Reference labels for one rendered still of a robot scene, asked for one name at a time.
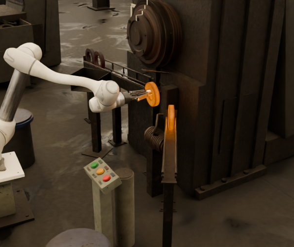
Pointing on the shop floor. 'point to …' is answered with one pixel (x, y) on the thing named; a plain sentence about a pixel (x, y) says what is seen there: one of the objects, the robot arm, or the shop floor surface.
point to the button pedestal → (102, 197)
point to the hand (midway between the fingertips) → (151, 91)
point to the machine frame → (216, 91)
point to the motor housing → (154, 161)
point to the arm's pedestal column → (4, 208)
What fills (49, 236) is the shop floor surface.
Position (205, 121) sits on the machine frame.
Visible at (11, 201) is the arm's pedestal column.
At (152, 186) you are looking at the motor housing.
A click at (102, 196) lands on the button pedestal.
